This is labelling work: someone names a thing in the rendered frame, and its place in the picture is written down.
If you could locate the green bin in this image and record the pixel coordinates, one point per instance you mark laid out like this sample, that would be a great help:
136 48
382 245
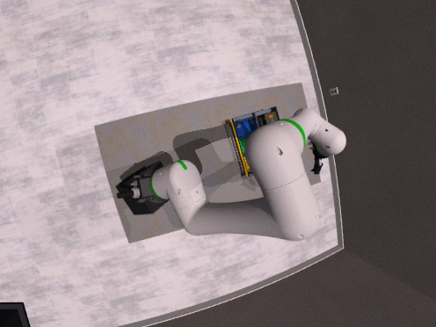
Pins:
242 146

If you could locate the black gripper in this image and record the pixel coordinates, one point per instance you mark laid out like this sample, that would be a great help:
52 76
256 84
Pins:
319 165

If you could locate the grey metal shelf frame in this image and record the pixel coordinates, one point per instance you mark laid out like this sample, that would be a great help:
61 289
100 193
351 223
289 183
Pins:
256 114

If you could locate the blue open bin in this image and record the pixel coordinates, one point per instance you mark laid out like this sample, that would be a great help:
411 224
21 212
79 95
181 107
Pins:
246 128

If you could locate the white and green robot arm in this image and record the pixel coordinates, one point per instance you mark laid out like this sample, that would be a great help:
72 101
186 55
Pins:
289 209

